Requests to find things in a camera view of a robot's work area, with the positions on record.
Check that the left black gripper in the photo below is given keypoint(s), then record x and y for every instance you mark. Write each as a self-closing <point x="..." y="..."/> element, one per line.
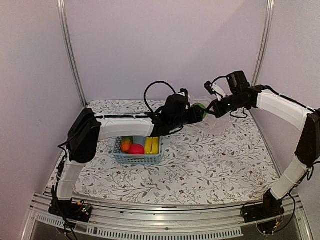
<point x="196" y="116"/>

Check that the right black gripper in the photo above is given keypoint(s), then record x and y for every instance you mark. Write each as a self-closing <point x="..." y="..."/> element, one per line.
<point x="218" y="112"/>

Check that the green toy watermelon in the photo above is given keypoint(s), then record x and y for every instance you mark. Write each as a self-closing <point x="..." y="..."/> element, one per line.
<point x="202" y="109"/>

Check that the clear zip top bag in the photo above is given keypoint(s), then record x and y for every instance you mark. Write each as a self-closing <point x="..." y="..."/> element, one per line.
<point x="211" y="123"/>

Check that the red toy apple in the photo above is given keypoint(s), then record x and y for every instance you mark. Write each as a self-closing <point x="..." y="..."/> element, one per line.
<point x="136" y="149"/>

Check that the blue plastic basket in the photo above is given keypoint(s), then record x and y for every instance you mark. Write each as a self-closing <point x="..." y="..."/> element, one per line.
<point x="125" y="158"/>

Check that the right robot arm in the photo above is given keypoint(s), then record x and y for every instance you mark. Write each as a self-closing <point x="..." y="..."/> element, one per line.
<point x="302" y="118"/>

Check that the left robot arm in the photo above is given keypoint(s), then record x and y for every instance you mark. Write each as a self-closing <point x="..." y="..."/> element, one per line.
<point x="88" y="129"/>

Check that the yellow toy banana bunch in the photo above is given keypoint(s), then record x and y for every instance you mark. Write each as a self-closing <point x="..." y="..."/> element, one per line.
<point x="152" y="146"/>

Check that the floral tablecloth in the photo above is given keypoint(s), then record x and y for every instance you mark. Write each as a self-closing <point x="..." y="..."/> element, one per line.
<point x="197" y="167"/>

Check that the green orange toy mango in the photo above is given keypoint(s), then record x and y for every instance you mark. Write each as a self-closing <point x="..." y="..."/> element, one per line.
<point x="126" y="143"/>

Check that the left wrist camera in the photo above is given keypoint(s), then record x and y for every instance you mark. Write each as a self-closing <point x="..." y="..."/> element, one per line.
<point x="184" y="92"/>

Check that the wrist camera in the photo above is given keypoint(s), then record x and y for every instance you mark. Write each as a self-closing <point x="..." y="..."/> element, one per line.
<point x="184" y="92"/>
<point x="214" y="89"/>

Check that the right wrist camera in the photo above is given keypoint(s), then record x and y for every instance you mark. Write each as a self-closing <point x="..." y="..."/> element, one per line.
<point x="214" y="89"/>

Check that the right aluminium frame post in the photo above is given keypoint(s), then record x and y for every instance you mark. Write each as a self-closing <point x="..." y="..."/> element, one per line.
<point x="264" y="41"/>

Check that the aluminium frame post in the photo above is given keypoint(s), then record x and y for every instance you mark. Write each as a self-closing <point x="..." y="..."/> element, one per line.
<point x="63" y="18"/>
<point x="264" y="41"/>

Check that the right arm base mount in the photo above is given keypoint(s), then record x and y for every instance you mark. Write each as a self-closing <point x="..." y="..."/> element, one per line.
<point x="269" y="208"/>

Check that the aluminium front rail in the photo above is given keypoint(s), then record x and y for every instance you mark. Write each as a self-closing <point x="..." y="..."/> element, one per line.
<point x="120" y="220"/>

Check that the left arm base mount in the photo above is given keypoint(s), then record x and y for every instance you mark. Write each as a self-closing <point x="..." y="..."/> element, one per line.
<point x="67" y="209"/>

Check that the left aluminium frame post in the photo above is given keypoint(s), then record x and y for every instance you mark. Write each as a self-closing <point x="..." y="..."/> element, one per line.
<point x="63" y="18"/>

